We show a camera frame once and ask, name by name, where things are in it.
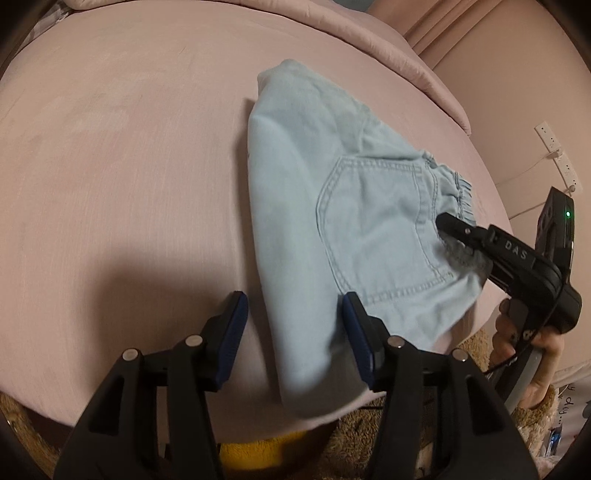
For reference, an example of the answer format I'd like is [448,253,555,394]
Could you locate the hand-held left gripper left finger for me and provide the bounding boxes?
[53,291,250,480]

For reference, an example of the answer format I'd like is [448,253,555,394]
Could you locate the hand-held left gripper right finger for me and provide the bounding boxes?
[342,292,541,480]

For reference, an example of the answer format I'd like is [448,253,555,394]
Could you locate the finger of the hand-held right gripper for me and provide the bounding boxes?
[436,212,497,259]

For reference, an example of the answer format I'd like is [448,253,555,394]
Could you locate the light blue denim pants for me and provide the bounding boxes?
[247,58,492,422]

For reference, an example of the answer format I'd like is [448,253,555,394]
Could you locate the person's right hand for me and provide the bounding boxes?
[492,300,565,409]

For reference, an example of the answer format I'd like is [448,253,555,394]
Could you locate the brown fuzzy rug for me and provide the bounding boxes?
[0,328,559,480]

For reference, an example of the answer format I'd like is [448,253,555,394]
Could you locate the yellow plush cloth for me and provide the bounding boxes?
[218,431,308,480]

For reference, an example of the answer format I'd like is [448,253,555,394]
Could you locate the white power strip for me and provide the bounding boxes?
[534,121,581,192]

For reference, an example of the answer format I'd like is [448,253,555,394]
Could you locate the white printed cloth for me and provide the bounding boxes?
[549,383,591,462]

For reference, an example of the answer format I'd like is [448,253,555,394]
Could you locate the pink bed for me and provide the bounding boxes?
[0,0,515,439]

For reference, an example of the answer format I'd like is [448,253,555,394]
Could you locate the pink duvet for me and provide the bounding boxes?
[65,0,472,137]

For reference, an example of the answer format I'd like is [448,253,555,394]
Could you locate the white power cable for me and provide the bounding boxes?
[507,185,579,221]

